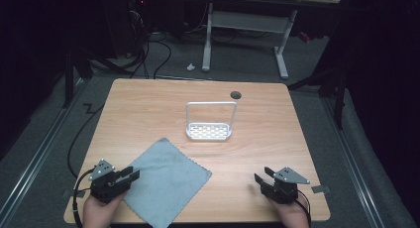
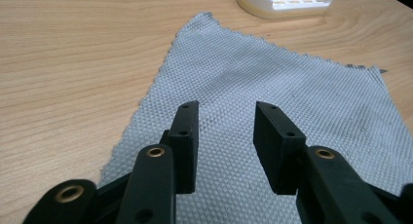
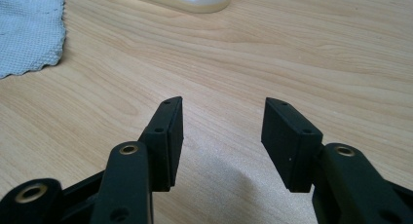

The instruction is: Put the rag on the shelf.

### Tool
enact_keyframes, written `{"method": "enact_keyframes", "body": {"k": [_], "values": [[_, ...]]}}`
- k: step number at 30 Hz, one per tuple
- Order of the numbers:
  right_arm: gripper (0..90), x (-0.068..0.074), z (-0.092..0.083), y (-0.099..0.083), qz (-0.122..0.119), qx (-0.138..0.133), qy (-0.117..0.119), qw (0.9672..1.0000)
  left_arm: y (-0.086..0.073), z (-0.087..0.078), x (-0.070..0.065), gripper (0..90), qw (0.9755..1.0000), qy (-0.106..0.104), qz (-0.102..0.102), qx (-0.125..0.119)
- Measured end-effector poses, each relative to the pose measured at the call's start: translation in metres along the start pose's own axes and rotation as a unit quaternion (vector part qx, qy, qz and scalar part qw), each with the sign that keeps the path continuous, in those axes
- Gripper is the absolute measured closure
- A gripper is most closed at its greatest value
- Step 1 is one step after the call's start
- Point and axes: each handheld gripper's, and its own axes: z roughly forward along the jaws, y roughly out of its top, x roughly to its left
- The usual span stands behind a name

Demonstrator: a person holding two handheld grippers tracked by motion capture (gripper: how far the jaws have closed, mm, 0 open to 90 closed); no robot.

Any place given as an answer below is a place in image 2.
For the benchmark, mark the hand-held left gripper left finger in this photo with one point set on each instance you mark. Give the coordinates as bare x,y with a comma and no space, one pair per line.
184,146

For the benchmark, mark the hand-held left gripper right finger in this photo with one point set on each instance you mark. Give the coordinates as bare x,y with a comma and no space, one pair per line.
276,146

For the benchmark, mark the grey textured cloth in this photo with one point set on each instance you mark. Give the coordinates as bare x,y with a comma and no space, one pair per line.
259,97

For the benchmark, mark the white slotted soap dish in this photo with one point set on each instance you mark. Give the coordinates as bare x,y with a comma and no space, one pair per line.
285,1

